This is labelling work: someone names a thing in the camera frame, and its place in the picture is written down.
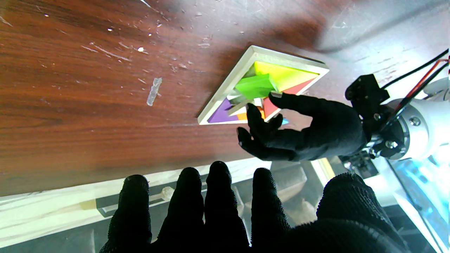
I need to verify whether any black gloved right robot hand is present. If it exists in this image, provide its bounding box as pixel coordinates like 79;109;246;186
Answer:
99;161;408;253

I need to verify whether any square wooden puzzle tray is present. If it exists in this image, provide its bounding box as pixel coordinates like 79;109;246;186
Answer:
198;45;330;125

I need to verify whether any green tangram square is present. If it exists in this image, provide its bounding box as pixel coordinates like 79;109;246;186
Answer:
235;73;277;100

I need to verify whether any small cream tangram triangle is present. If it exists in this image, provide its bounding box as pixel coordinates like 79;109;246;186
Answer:
227;90;262;116

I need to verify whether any large red tangram triangle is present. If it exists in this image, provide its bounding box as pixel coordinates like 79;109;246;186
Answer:
263;78;316;119

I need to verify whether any purple tangram triangle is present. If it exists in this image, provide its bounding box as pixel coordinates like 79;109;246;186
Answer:
207;98;243;123

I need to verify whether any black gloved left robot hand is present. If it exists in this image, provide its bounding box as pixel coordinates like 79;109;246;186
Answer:
237;91;368;162

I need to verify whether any orange tangram parallelogram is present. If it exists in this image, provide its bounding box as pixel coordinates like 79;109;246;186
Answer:
236;107;266;121

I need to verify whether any red black left arm cable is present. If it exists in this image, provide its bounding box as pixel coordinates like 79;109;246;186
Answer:
373;49;450;141

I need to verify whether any brown sofa cushion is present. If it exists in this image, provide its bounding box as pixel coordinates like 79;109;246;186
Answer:
290;199;317;225

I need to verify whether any grey tape strip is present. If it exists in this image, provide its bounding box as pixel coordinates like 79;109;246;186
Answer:
146;77;163;106

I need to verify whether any large yellow tangram triangle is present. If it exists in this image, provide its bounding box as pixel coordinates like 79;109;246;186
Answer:
246;61;320;92

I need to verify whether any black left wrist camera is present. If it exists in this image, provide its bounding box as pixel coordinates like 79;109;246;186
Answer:
345;74;391;122

